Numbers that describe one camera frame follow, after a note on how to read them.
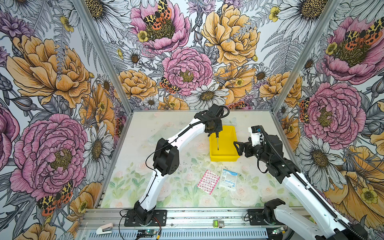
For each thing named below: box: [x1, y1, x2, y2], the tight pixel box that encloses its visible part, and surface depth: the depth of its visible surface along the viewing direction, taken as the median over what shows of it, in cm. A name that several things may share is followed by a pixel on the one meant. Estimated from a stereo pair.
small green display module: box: [213, 219, 225, 229], surface depth 72 cm
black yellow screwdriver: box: [215, 131, 219, 151], surface depth 93 cm
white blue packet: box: [219, 168, 238, 191], surface depth 89 cm
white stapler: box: [96, 223, 114, 235], surface depth 71 cm
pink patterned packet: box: [197, 169, 220, 195], surface depth 87 cm
